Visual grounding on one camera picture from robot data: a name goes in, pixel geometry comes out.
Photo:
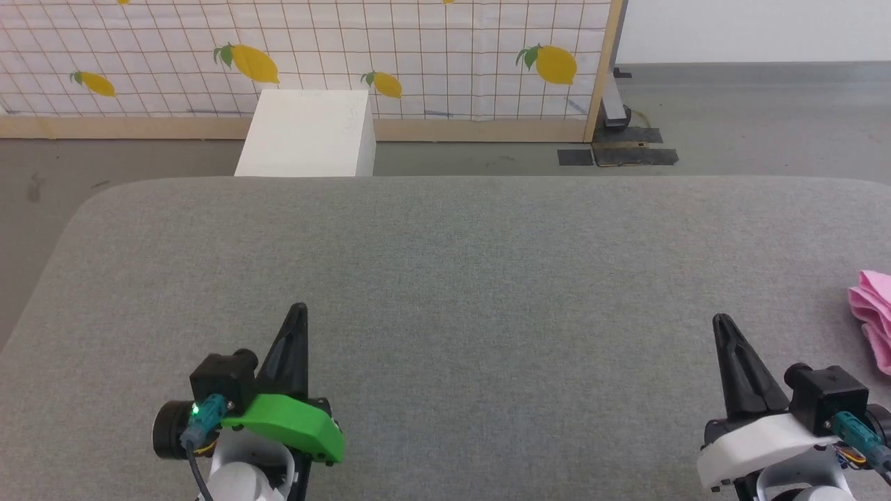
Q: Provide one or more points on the lemon print partition panel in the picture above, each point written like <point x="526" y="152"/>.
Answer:
<point x="431" y="49"/>

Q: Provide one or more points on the grey metal stand leg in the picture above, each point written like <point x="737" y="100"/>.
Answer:
<point x="615" y="104"/>

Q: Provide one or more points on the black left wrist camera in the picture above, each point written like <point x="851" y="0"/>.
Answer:
<point x="219" y="386"/>

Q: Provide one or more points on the pink garment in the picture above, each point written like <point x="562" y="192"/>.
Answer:
<point x="876" y="313"/>

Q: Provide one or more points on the grey sofa cushion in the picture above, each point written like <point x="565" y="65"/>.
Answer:
<point x="445" y="278"/>

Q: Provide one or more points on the small black floor patch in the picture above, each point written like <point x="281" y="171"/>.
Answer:
<point x="575" y="157"/>

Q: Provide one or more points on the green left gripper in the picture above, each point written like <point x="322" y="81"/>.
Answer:
<point x="289" y="421"/>

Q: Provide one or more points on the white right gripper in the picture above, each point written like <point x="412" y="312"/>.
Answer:
<point x="759" y="445"/>

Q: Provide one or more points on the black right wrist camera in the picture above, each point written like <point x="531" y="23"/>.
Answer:
<point x="828" y="396"/>

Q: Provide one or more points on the white box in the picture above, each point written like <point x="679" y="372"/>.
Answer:
<point x="310" y="132"/>

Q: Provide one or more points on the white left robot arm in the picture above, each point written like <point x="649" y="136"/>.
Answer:
<point x="240" y="480"/>

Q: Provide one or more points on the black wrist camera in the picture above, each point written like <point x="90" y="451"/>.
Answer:
<point x="828" y="396"/>
<point x="219" y="386"/>

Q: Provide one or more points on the black floor mat under stand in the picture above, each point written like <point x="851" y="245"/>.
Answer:
<point x="633" y="135"/>

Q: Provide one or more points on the long black floor mat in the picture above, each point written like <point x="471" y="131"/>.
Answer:
<point x="637" y="156"/>

